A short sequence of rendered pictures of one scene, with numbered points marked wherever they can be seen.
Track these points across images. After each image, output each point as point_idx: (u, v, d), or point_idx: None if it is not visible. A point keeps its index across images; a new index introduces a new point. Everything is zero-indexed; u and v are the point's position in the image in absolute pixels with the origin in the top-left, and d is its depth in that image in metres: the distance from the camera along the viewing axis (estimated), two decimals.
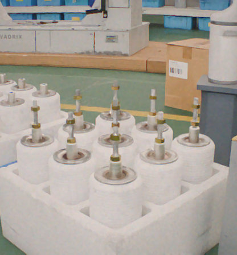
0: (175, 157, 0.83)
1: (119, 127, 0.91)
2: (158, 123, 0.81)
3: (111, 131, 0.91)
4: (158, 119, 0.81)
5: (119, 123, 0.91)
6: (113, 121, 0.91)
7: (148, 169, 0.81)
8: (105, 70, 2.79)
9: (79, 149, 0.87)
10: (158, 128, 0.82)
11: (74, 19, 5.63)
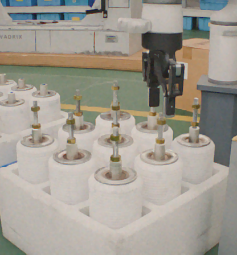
0: (175, 159, 0.82)
1: (119, 127, 0.91)
2: (158, 123, 0.81)
3: (111, 131, 0.91)
4: (158, 119, 0.81)
5: (119, 123, 0.91)
6: (113, 121, 0.91)
7: (146, 169, 0.81)
8: (105, 70, 2.79)
9: (79, 149, 0.87)
10: (158, 128, 0.82)
11: (74, 19, 5.63)
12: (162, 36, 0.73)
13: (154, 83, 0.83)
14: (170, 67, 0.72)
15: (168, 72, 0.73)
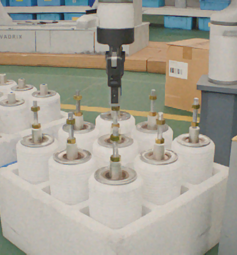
0: (175, 158, 0.82)
1: (119, 127, 0.91)
2: (157, 123, 0.81)
3: (111, 131, 0.91)
4: (158, 119, 0.81)
5: None
6: (114, 123, 0.90)
7: (145, 169, 0.81)
8: (105, 70, 2.79)
9: (79, 149, 0.87)
10: (158, 128, 0.82)
11: (74, 19, 5.63)
12: (106, 31, 0.81)
13: None
14: (106, 59, 0.80)
15: (107, 63, 0.81)
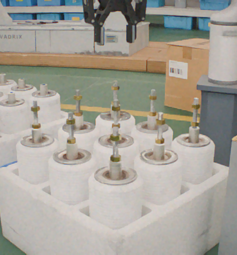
0: (175, 158, 0.82)
1: (111, 127, 0.91)
2: (157, 123, 0.81)
3: (119, 129, 0.92)
4: (158, 119, 0.81)
5: (112, 124, 0.90)
6: (118, 122, 0.91)
7: (145, 169, 0.81)
8: (105, 70, 2.79)
9: (79, 149, 0.87)
10: (158, 128, 0.82)
11: (74, 19, 5.63)
12: None
13: (100, 22, 0.82)
14: None
15: (141, 0, 0.84)
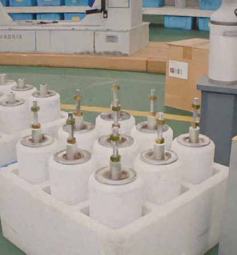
0: (175, 158, 0.82)
1: (111, 127, 0.91)
2: (157, 123, 0.81)
3: (119, 129, 0.92)
4: (158, 119, 0.81)
5: (112, 124, 0.90)
6: (118, 122, 0.91)
7: (145, 169, 0.81)
8: (105, 70, 2.79)
9: (79, 149, 0.87)
10: (158, 128, 0.82)
11: (74, 19, 5.63)
12: None
13: None
14: None
15: None
